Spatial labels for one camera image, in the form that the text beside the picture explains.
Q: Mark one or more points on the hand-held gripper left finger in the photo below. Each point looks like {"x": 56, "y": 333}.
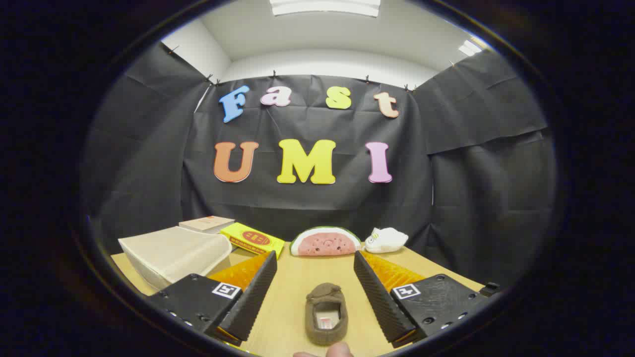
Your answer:
{"x": 253, "y": 297}

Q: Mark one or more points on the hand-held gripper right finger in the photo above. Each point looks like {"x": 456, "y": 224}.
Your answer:
{"x": 379, "y": 297}

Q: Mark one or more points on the brown fuzzy shoe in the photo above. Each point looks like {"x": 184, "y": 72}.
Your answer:
{"x": 325, "y": 292}

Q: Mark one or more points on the cream storage box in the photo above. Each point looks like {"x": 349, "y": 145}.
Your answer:
{"x": 173, "y": 253}

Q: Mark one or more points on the white plush toy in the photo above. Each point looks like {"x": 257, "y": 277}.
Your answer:
{"x": 387, "y": 240}

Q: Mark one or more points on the yellow book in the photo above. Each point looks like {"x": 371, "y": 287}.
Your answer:
{"x": 248, "y": 239}

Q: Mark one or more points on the watermelon slice plush toy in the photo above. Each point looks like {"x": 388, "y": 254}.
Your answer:
{"x": 325, "y": 243}

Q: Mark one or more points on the beige book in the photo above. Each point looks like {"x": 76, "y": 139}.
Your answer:
{"x": 206, "y": 224}

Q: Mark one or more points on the small ceiling light panel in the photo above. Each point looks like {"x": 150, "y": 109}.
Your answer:
{"x": 470, "y": 47}

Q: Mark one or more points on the long ceiling light panel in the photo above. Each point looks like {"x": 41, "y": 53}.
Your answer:
{"x": 325, "y": 7}

